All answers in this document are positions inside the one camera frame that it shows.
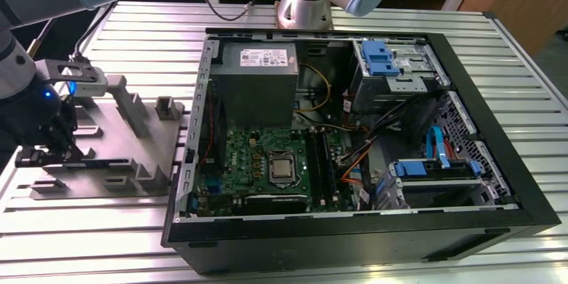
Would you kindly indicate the CPU socket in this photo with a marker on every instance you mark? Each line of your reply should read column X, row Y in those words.
column 284, row 185

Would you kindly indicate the silver CPU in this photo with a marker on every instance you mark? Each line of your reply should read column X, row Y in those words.
column 283, row 168

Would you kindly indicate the metal drive cage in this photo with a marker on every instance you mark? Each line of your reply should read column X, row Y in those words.
column 404, row 87

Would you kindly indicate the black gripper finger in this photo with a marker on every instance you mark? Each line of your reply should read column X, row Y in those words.
column 70, row 151
column 38, row 157

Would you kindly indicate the blue disk carrier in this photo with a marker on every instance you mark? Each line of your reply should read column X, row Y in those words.
column 378, row 64

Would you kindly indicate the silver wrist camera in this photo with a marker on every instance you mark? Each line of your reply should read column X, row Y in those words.
column 88, row 86

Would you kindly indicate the black open PC case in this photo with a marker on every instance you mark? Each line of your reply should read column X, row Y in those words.
column 311, row 247

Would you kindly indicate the grey power supply unit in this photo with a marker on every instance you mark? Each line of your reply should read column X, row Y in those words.
column 258, row 97

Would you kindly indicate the hard disk in blue carrier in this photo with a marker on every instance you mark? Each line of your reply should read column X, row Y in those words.
column 410, row 168

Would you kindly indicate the black graphics card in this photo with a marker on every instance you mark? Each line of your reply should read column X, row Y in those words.
column 275, row 204

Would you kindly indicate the grey parts rack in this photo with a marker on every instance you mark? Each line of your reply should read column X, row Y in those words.
column 124, row 137

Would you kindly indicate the green motherboard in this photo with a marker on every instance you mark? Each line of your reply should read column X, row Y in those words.
column 242, row 151

